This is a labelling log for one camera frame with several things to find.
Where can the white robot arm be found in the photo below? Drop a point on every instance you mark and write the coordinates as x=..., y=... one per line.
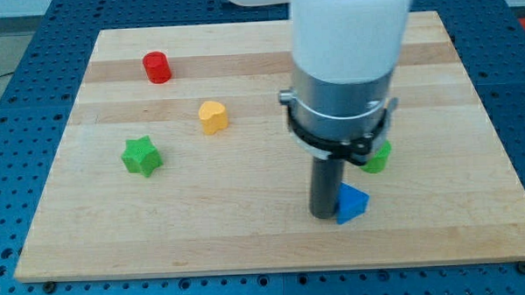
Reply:
x=344, y=54

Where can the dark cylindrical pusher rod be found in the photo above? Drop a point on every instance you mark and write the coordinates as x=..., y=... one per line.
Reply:
x=326, y=177

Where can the yellow heart block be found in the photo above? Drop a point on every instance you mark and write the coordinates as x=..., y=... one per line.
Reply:
x=213, y=117

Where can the wooden board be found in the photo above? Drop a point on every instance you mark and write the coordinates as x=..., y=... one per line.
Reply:
x=237, y=201

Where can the red cylinder block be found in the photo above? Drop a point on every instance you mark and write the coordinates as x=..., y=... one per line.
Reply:
x=157, y=67

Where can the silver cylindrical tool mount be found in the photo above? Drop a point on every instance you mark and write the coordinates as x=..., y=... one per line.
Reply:
x=348, y=121

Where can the blue triangle block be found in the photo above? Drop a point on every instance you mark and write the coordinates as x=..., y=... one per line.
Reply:
x=352, y=203

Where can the green cylinder block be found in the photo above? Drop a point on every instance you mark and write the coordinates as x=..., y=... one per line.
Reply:
x=379, y=161

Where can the green star block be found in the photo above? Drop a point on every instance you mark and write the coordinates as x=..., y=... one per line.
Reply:
x=141, y=156

